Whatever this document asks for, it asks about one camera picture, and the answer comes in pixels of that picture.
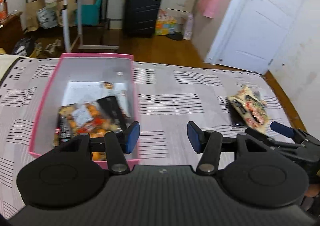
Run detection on clear bag of orange nuts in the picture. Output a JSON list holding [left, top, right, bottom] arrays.
[[69, 103, 121, 161]]

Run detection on black hard suitcase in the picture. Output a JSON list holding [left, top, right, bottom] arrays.
[[122, 0, 161, 38]]

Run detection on beige sandals on floor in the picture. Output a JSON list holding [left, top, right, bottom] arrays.
[[30, 40, 61, 58]]

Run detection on striped patchwork bed sheet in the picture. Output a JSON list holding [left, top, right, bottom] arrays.
[[1, 55, 289, 218]]

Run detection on pink paper bag hanging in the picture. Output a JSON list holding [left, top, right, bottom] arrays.
[[198, 0, 219, 18]]

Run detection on black snack packet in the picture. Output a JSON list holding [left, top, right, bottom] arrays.
[[97, 96, 129, 131]]

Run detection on orange drink bottle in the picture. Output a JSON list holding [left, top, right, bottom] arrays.
[[0, 0, 8, 21]]

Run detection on black bag on floor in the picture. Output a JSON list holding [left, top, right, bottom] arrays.
[[12, 38, 35, 57]]

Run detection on pink cardboard box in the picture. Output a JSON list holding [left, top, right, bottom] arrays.
[[29, 53, 140, 168]]

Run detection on white drawstring plastic bag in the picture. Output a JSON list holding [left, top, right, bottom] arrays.
[[37, 8, 57, 29]]

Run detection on white chocolate snack bar wrapper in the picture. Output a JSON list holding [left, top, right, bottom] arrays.
[[100, 82, 116, 98]]

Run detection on brown paper bag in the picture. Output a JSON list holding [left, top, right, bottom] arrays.
[[26, 0, 44, 32]]

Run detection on teal tote bag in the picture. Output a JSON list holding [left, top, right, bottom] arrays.
[[81, 0, 102, 26]]

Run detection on large beige snack bag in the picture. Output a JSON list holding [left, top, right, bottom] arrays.
[[227, 85, 269, 134]]

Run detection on white patterned floor bag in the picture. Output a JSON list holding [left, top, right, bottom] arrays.
[[182, 13, 194, 40]]

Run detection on dark wooden nightstand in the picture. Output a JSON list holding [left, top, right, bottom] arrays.
[[0, 11, 24, 54]]

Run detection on white bedroom door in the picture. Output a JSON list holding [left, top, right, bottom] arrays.
[[206, 0, 304, 75]]

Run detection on printed paper sheet in box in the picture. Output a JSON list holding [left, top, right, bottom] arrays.
[[62, 81, 127, 106]]

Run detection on colourful yellow gift box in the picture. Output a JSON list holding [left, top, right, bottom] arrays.
[[155, 9, 177, 36]]

